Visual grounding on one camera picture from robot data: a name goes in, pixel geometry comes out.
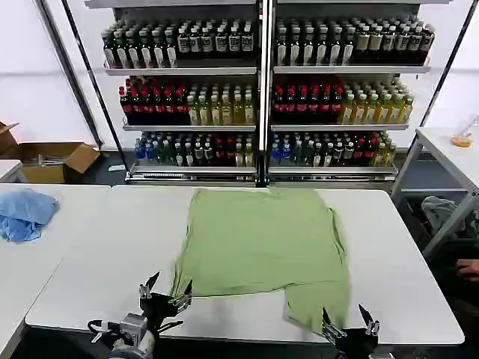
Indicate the metal shelf with bottles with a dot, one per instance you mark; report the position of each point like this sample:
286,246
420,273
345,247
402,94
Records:
262,93

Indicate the small white floor object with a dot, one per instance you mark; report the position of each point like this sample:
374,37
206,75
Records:
116,168

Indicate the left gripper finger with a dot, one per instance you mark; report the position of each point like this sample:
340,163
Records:
182,296
149,286

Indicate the cardboard flap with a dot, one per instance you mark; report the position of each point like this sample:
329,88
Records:
7,132

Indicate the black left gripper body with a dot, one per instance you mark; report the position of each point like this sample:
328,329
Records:
159,308

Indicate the crumpled grey cloth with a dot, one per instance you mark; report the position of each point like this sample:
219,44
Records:
439,213

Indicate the orange plastic bag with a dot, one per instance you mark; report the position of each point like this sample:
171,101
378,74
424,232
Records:
463,139

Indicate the open cardboard box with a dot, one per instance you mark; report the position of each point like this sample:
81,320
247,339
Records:
52,161

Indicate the white side table grey frame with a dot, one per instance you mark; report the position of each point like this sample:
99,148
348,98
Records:
445,168

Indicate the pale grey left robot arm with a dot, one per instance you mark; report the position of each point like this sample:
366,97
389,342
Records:
131,336

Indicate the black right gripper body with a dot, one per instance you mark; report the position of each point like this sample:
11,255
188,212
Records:
357,342

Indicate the dark slanted tent pole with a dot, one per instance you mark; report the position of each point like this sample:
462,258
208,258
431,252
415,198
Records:
69,71
95,86
447,61

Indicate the person's hand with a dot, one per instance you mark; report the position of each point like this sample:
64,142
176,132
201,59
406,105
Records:
468,268

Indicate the crumpled blue cloth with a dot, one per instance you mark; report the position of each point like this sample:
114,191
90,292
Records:
26,215

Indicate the small white table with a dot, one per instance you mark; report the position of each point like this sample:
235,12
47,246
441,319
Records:
9,169

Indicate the green shirt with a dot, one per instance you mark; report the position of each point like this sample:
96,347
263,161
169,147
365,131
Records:
262,247

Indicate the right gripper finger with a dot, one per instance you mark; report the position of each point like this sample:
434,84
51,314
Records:
331,327
369,321

